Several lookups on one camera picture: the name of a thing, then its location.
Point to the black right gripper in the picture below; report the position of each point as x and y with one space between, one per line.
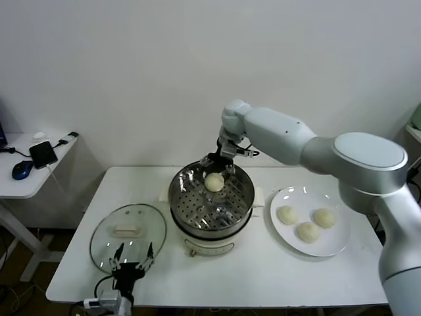
219 164

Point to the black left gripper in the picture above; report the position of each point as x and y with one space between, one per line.
126 271

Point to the white steamed baozi bun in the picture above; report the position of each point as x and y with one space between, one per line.
287 215
308 232
324 218
214 181

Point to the glass pot lid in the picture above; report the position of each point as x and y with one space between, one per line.
151 224

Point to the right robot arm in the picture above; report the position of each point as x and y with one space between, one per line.
279 131

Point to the perforated steel steamer basket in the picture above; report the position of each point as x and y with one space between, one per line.
237 197

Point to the white side table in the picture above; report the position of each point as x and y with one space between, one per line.
19 187

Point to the black smartphone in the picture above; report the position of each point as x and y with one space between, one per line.
43 155

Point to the white round plate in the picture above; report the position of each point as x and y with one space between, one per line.
329 243

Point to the blue computer mouse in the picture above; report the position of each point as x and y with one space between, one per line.
22 170

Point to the small white case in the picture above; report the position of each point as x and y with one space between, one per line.
39 136

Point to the dark laptop screen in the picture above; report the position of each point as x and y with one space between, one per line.
2 131

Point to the white shelf board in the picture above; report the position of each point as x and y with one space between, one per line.
415 133

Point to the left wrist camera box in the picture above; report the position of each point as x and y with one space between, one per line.
110 298

